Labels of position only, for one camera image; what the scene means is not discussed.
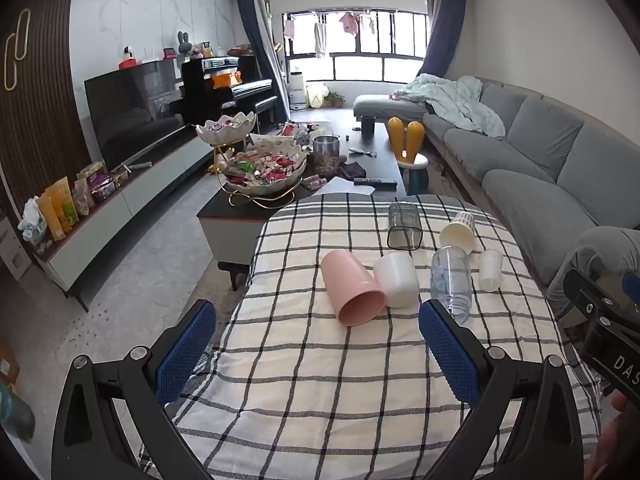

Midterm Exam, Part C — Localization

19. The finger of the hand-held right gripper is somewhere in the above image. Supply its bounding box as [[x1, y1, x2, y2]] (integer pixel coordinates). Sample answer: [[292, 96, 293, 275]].
[[562, 267, 640, 331]]

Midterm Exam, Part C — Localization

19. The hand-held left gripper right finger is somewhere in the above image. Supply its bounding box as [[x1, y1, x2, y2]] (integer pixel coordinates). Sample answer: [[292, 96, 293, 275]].
[[418, 299, 596, 480]]

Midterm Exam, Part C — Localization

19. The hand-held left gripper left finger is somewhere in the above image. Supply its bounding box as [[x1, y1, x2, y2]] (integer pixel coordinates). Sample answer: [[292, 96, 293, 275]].
[[51, 299, 218, 480]]

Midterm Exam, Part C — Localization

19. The pink cup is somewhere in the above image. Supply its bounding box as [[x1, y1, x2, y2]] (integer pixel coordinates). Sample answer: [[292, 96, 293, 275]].
[[320, 249, 387, 326]]

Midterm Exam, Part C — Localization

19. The white plastic cup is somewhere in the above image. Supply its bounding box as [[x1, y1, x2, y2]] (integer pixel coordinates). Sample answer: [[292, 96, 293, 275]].
[[373, 252, 420, 308]]

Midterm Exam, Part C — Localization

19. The small white cup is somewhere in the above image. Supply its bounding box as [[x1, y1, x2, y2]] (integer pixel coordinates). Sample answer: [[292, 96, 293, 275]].
[[478, 249, 504, 292]]

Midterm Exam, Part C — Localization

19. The striped paper cup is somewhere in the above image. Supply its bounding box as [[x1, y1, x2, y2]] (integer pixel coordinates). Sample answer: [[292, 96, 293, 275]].
[[439, 211, 477, 253]]

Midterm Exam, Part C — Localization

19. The dark transparent cup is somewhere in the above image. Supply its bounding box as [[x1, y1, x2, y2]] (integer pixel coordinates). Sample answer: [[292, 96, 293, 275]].
[[387, 202, 425, 251]]

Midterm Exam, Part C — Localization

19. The person's right hand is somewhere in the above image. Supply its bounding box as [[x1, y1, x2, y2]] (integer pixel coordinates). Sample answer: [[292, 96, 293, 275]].
[[592, 390, 640, 480]]

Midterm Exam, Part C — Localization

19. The clear plastic bottle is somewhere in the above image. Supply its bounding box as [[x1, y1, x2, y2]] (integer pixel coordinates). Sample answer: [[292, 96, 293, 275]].
[[430, 245, 472, 325]]

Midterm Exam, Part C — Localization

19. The checkered tablecloth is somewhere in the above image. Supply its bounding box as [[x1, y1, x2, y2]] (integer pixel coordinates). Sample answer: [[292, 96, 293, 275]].
[[140, 192, 603, 480]]

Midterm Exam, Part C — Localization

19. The grey sofa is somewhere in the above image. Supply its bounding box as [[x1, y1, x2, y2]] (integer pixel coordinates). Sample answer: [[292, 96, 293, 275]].
[[352, 76, 640, 306]]

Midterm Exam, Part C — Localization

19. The white television cabinet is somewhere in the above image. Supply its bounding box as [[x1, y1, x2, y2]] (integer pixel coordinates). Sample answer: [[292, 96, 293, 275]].
[[30, 132, 216, 311]]

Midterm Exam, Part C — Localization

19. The snack packets pile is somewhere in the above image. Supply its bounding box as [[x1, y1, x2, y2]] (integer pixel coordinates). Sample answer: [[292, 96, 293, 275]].
[[72, 161, 131, 216]]

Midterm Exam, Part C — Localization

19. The yellow tube pouch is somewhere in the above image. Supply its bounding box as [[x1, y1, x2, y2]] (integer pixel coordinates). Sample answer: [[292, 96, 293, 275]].
[[45, 178, 80, 233], [35, 192, 66, 241]]

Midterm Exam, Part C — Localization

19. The two-tier candy bowl stand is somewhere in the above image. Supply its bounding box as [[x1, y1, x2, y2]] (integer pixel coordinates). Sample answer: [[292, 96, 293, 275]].
[[195, 112, 307, 209]]

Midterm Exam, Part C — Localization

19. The white paper sheet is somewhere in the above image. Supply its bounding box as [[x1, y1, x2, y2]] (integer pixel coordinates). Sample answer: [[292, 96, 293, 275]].
[[312, 176, 376, 196]]

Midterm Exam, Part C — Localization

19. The white crumpled cloth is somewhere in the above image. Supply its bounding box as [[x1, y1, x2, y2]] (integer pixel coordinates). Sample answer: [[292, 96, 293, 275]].
[[19, 197, 48, 243]]

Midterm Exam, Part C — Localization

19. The dark coffee table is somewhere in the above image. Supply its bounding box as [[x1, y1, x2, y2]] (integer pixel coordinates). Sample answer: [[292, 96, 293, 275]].
[[196, 121, 408, 291]]

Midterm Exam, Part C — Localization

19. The yellow rabbit-ear stool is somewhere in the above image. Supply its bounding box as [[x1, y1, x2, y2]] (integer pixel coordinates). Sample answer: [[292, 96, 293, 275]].
[[387, 116, 430, 196]]

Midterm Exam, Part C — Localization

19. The glass jar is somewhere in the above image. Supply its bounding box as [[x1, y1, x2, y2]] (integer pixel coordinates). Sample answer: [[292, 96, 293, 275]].
[[312, 135, 342, 178]]

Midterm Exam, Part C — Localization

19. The light crumpled blanket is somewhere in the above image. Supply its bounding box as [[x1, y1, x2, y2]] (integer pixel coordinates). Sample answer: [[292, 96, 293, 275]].
[[392, 74, 507, 140]]

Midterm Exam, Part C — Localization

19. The flat-screen television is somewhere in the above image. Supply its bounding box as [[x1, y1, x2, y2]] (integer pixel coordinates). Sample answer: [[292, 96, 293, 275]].
[[84, 57, 185, 173]]

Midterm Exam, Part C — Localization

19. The black piano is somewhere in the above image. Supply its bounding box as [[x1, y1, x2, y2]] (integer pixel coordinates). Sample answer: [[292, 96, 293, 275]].
[[169, 55, 279, 126]]

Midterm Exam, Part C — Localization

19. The white air purifier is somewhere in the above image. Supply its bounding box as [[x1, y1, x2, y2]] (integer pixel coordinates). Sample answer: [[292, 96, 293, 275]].
[[289, 72, 307, 110]]

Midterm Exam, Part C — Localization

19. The dark blue curtain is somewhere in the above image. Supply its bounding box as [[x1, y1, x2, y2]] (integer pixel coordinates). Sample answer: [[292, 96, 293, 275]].
[[422, 0, 468, 81], [235, 0, 291, 121]]

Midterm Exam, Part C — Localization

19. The gold clip wall decoration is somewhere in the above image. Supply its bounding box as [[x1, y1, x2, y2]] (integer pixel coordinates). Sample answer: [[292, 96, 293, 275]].
[[4, 10, 32, 92]]

